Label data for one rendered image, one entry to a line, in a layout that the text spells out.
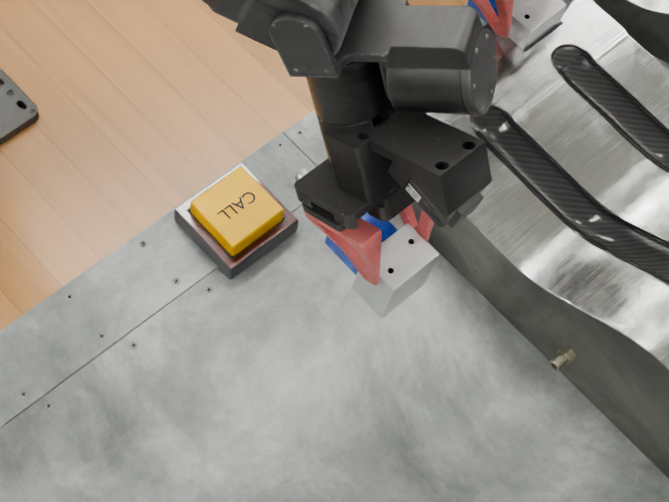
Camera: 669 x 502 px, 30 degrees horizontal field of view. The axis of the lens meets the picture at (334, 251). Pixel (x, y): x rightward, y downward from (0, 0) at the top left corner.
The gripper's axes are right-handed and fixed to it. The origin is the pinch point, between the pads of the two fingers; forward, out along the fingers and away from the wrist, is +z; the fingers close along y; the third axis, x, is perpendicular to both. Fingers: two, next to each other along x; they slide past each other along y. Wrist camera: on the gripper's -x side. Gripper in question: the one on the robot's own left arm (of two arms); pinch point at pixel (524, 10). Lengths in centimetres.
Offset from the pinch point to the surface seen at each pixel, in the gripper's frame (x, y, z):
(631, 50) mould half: -6.7, 6.1, 6.0
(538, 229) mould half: -13.1, -14.6, 9.8
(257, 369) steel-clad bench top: -2.0, -38.9, 13.0
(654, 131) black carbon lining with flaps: -12.7, 1.5, 10.1
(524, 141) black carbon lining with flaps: -7.0, -9.1, 6.4
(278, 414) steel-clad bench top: -5.7, -40.3, 15.1
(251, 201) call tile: 6.1, -30.0, 4.2
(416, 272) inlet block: -15.0, -29.0, 2.5
